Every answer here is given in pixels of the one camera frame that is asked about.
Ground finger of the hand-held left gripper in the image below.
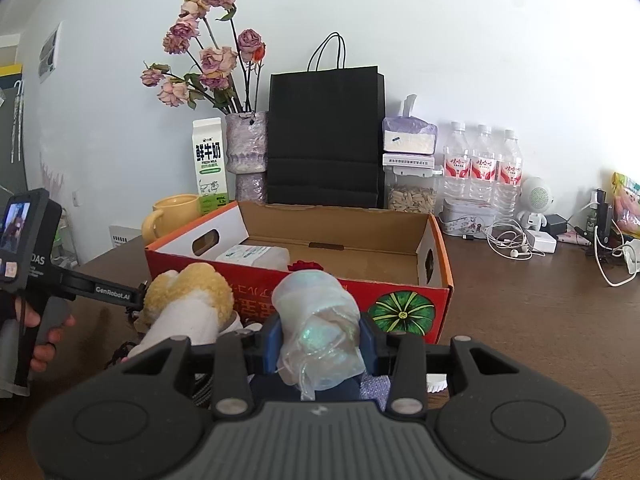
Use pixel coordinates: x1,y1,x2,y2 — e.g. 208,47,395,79
127,281,151,329

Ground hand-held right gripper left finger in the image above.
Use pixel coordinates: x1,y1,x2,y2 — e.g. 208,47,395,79
111,312,285,418

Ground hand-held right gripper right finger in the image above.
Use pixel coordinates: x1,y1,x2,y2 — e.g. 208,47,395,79
357,312,532,418

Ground purple woven pouch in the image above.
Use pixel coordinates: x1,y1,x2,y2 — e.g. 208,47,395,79
360,374,392,407

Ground iridescent organza pouch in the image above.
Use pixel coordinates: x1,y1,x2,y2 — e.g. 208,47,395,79
272,269,368,401

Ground white and yellow plush toy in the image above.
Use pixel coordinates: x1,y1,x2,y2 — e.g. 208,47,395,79
127,262,246,361

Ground braided cable with pink tie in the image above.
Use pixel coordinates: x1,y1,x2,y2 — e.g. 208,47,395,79
190,372,217,410

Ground red cardboard box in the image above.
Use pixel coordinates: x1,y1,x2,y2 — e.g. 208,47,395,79
144,200,455,347

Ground person's left hand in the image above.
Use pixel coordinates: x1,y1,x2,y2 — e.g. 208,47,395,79
0,292,77,373

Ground small storage rack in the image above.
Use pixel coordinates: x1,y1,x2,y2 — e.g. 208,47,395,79
52,220,81,269

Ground yellow mug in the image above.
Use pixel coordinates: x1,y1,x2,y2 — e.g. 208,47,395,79
141,194,204,246

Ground white wipes packet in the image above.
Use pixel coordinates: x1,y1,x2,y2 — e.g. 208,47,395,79
216,244,292,274

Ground dark grey cabinet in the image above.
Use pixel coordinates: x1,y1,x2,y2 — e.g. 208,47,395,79
0,35,31,196

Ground translucent hanging item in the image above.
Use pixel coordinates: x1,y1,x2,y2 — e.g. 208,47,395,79
11,80,25,162

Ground white green milk carton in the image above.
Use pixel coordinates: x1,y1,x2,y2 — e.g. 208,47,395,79
192,116,231,217

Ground clear seed container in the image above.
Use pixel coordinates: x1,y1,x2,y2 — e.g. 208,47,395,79
382,153,444,213

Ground white tin box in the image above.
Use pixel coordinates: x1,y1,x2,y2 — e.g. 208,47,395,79
439,197,497,239

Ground white earphones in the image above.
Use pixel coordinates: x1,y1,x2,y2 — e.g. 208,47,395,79
486,222,537,261

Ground purple vase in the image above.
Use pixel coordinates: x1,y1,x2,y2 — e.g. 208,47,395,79
225,110,269,205

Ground white charger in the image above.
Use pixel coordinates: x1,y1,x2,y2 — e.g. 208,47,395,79
525,230,559,255

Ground purple tissue pack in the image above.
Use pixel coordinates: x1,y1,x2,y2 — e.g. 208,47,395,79
382,94,440,156

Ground black paper bag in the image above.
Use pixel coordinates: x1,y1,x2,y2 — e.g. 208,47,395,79
266,32,387,209

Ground white robot-shaped speaker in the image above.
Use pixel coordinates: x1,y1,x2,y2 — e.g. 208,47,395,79
516,176,555,234

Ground dried rose bouquet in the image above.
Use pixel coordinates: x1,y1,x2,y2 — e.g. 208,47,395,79
140,0,267,114

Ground black stand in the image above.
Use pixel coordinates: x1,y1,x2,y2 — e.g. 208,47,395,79
595,189,614,251

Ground colourful snack bag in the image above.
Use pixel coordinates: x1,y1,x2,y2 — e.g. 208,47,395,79
611,172,640,239

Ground wall poster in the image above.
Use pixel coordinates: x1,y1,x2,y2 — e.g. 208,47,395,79
37,21,64,82

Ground white cable with plug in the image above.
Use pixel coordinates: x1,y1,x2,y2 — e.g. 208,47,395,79
597,234,640,289

